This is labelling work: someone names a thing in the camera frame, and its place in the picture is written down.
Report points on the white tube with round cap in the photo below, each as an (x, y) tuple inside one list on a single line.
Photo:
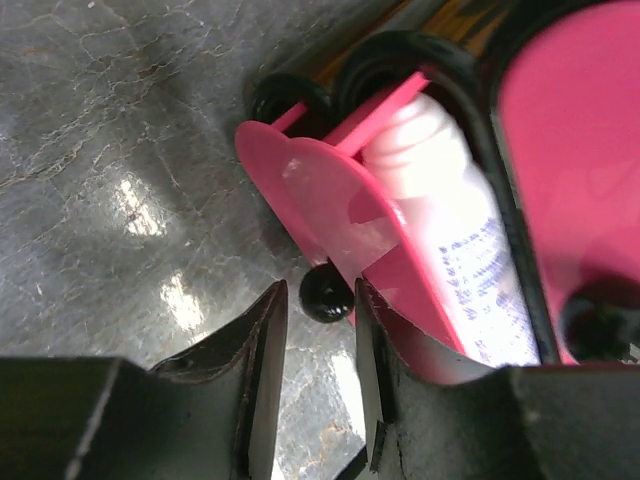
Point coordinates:
[(422, 159)]

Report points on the pink drawer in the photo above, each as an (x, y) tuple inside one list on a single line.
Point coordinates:
[(566, 107), (340, 216)]

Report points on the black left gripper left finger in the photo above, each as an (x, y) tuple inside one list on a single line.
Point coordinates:
[(207, 412)]

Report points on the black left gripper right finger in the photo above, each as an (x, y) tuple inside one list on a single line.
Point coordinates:
[(431, 413)]

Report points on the black box with pink ends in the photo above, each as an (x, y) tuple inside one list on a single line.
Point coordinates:
[(449, 49)]

